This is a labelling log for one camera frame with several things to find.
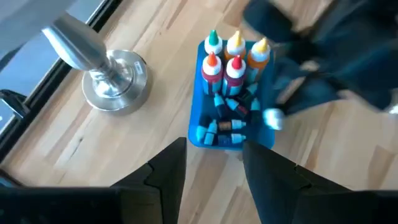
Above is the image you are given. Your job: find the small white-capped dropper bottle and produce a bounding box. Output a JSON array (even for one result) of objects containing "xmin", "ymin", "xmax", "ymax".
[
  {"xmin": 195, "ymin": 115, "xmax": 208, "ymax": 143},
  {"xmin": 249, "ymin": 98, "xmax": 262, "ymax": 124},
  {"xmin": 203, "ymin": 119, "xmax": 218, "ymax": 146}
]

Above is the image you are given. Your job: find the white-shaded silver table lamp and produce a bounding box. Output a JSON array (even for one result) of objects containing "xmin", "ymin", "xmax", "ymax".
[{"xmin": 0, "ymin": 0, "xmax": 153, "ymax": 116}]

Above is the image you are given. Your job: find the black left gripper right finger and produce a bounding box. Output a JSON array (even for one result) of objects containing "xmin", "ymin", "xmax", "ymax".
[{"xmin": 243, "ymin": 140, "xmax": 352, "ymax": 224}]

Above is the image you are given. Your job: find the black table edge rail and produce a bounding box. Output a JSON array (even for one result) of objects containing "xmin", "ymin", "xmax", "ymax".
[{"xmin": 0, "ymin": 0, "xmax": 123, "ymax": 162}]

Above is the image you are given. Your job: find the large green-tipped colouring bottle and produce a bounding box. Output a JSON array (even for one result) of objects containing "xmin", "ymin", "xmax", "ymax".
[{"xmin": 203, "ymin": 29, "xmax": 224, "ymax": 57}]

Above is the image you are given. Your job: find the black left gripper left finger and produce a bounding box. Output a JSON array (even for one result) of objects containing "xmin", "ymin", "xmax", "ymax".
[{"xmin": 111, "ymin": 137, "xmax": 187, "ymax": 224}]

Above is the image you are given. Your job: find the large red Chefmaster bottle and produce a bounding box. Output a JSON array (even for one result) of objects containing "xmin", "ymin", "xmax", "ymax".
[{"xmin": 222, "ymin": 55, "xmax": 247, "ymax": 96}]

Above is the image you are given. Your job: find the small red-striped dropper bottle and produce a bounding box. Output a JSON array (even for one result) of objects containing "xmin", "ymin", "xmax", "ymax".
[{"xmin": 224, "ymin": 97, "xmax": 249, "ymax": 116}]

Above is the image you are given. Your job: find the large orange-tipped colouring bottle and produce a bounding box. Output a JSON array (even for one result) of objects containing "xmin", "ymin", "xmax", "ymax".
[{"xmin": 201, "ymin": 51, "xmax": 224, "ymax": 96}]

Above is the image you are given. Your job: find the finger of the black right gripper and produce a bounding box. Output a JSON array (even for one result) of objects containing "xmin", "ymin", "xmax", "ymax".
[
  {"xmin": 281, "ymin": 80, "xmax": 343, "ymax": 115},
  {"xmin": 270, "ymin": 42, "xmax": 315, "ymax": 108}
]

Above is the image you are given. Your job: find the blue plastic bin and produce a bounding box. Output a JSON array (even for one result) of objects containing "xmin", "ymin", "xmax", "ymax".
[{"xmin": 188, "ymin": 39, "xmax": 276, "ymax": 152}]

